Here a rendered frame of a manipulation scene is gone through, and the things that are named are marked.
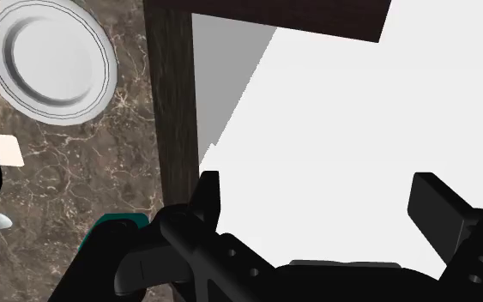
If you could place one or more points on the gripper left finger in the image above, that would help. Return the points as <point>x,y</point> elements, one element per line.
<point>207,259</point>

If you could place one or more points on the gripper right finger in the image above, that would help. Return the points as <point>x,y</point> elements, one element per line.
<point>437,213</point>

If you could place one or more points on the cream rectangular card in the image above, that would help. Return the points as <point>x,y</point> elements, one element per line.
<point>7,149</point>

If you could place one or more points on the white round plate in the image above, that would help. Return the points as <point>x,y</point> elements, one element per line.
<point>50,58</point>

